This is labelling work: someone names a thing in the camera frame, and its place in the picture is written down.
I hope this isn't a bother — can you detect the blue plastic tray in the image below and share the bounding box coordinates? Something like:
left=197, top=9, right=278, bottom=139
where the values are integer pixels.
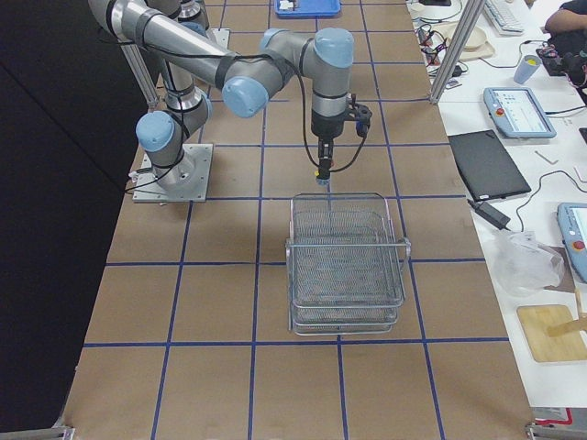
left=273, top=0, right=341, bottom=18

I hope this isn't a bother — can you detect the left teach pendant tablet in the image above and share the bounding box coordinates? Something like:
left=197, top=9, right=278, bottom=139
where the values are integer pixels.
left=482, top=87, right=557, bottom=138

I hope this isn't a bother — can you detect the seated person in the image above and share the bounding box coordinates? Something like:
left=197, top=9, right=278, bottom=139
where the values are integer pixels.
left=545, top=0, right=586, bottom=35

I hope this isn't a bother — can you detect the black laptop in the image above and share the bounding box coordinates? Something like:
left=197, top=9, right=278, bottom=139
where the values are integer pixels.
left=449, top=129, right=531, bottom=202

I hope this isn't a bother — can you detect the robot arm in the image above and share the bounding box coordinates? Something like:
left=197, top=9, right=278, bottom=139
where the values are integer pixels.
left=134, top=16, right=355, bottom=192
left=89, top=1, right=229, bottom=89

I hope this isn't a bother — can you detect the teach pendant tablet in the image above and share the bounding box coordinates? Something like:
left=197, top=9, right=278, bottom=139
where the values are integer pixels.
left=557, top=203, right=587, bottom=283
left=482, top=87, right=557, bottom=138

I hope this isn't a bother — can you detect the white circuit breaker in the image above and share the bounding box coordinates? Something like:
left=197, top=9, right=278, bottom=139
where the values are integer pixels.
left=278, top=0, right=296, bottom=12

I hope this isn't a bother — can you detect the wire mesh shelf basket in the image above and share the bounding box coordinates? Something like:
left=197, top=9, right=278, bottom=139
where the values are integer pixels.
left=286, top=192, right=411, bottom=336

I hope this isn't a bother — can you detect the clear plastic bag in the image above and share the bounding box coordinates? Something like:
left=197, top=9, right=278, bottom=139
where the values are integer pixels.
left=492, top=231, right=564, bottom=296

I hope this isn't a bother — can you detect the black power adapter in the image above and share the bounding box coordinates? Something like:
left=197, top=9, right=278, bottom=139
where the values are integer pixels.
left=467, top=199, right=511, bottom=230

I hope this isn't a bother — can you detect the white plate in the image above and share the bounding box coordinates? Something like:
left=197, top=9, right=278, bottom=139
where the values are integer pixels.
left=432, top=22, right=495, bottom=61

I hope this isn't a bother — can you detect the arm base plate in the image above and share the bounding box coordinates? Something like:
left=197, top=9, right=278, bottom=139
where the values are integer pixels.
left=132, top=144, right=214, bottom=204

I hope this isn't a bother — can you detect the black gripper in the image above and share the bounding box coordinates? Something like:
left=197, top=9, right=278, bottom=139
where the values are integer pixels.
left=311, top=112, right=345, bottom=159

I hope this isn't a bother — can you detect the aluminium profile post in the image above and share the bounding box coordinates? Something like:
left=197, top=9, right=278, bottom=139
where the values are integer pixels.
left=429, top=0, right=484, bottom=105

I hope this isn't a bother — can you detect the light blue cup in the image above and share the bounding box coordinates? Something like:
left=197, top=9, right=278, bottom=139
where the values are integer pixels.
left=513, top=54, right=542, bottom=84

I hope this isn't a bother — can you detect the wooden cutting board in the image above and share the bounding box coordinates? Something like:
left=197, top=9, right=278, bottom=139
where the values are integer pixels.
left=516, top=304, right=586, bottom=363

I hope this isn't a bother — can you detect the white keyboard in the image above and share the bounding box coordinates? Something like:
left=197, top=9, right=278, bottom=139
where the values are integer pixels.
left=483, top=0, right=525, bottom=36

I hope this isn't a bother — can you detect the black wrist camera blue light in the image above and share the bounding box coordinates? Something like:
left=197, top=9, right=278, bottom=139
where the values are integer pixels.
left=344, top=93, right=372, bottom=138

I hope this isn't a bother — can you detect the right teach pendant tablet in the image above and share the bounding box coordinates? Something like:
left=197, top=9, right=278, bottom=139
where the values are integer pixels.
left=557, top=203, right=587, bottom=283

